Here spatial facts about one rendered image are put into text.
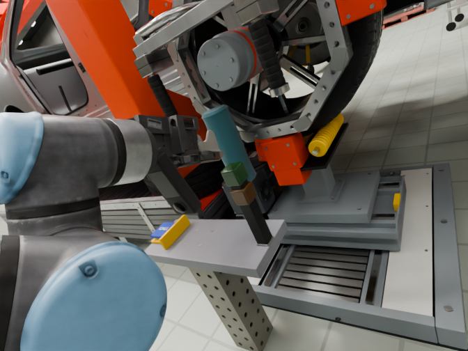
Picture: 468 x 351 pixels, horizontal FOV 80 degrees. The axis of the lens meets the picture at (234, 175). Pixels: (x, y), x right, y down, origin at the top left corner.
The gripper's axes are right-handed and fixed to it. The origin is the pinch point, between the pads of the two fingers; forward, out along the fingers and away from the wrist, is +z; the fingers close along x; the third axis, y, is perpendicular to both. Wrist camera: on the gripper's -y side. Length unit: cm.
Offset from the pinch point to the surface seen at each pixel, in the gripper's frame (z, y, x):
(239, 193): 3.2, -8.0, -1.7
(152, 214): 53, -18, 89
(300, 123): 35.6, 7.6, -6.0
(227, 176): 1.4, -4.0, -0.5
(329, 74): 30.2, 17.6, -17.6
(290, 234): 59, -32, 14
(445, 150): 139, -11, -45
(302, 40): 36.1, 31.0, -10.6
